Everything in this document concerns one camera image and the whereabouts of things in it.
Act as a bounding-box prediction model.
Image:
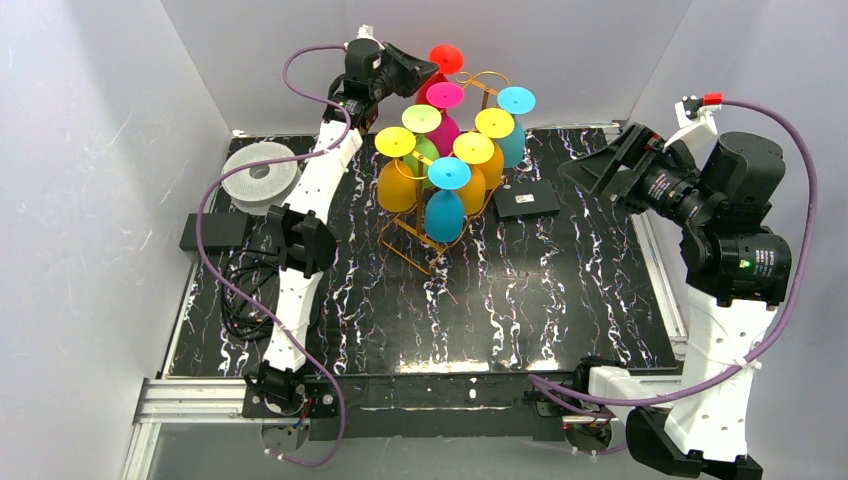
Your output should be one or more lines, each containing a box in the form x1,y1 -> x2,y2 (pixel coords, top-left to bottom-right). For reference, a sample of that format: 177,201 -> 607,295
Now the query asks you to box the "red wine glass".
415,44 -> 465,105

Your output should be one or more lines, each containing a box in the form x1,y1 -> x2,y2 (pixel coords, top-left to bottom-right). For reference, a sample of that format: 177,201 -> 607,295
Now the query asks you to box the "teal wine glass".
496,86 -> 536,168

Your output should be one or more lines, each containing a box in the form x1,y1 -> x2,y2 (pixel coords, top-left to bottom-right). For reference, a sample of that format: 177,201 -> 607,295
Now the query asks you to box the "blue wine glass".
424,157 -> 471,243

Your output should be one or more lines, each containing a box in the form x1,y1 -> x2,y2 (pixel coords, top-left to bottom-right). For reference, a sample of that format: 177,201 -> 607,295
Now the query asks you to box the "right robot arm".
559,124 -> 792,479

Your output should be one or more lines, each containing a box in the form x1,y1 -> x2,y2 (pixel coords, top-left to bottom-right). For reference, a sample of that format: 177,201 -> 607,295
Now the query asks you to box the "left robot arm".
246,36 -> 439,410

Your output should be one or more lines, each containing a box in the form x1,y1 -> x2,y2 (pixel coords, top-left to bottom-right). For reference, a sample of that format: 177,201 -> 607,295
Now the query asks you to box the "magenta wine glass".
425,81 -> 464,156

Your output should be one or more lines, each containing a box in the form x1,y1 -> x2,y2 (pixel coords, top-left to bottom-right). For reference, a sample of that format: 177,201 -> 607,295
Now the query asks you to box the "green wine glass pale base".
401,104 -> 442,189

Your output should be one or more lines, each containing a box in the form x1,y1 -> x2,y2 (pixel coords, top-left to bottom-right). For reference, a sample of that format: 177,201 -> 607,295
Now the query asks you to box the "black flat box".
493,180 -> 561,221

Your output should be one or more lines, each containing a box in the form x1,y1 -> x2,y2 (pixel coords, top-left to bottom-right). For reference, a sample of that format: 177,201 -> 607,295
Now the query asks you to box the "orange glass yellow base rear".
474,107 -> 516,190

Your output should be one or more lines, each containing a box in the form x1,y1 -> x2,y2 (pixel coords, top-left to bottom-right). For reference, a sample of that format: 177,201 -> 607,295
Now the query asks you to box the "orange glass yellow base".
375,126 -> 416,213
474,107 -> 516,190
453,132 -> 493,217

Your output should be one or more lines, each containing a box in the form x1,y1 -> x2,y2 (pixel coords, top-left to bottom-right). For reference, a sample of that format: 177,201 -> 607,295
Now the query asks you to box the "orange glass yellow base middle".
453,132 -> 493,217

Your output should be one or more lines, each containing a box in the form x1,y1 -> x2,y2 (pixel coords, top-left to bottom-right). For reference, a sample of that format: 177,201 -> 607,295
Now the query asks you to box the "orange glass yellow base left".
375,126 -> 416,213

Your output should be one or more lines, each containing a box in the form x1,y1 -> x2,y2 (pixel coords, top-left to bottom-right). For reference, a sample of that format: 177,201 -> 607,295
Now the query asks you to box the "white filament spool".
222,142 -> 301,216

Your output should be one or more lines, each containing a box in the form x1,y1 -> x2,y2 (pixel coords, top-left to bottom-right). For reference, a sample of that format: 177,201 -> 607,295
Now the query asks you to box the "black block left edge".
178,212 -> 251,254

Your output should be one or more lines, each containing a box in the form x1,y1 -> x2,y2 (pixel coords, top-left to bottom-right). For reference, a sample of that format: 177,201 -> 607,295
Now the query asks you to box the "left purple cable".
194,43 -> 352,470

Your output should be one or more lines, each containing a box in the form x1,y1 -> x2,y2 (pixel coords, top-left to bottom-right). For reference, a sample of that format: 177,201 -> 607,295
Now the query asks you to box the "purple cable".
527,97 -> 820,458
194,43 -> 352,470

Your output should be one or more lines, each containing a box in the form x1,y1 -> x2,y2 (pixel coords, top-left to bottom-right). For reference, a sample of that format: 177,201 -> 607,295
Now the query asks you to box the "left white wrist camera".
356,24 -> 384,49

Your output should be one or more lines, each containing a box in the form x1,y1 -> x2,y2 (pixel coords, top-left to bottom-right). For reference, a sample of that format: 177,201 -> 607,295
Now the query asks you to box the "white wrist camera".
663,92 -> 724,153
356,24 -> 384,49

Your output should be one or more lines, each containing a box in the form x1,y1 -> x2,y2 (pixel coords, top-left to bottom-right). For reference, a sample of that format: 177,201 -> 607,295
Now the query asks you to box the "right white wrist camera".
663,92 -> 724,153

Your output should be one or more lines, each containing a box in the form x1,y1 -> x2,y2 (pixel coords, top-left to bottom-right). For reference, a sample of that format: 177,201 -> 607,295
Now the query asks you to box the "gold wire glass rack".
380,71 -> 505,274

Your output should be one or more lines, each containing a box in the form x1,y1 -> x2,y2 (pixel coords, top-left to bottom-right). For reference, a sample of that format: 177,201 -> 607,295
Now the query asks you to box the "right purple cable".
527,97 -> 820,458

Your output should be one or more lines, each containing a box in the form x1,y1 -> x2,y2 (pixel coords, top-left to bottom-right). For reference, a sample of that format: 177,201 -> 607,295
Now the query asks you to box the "black coiled cable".
220,248 -> 323,343

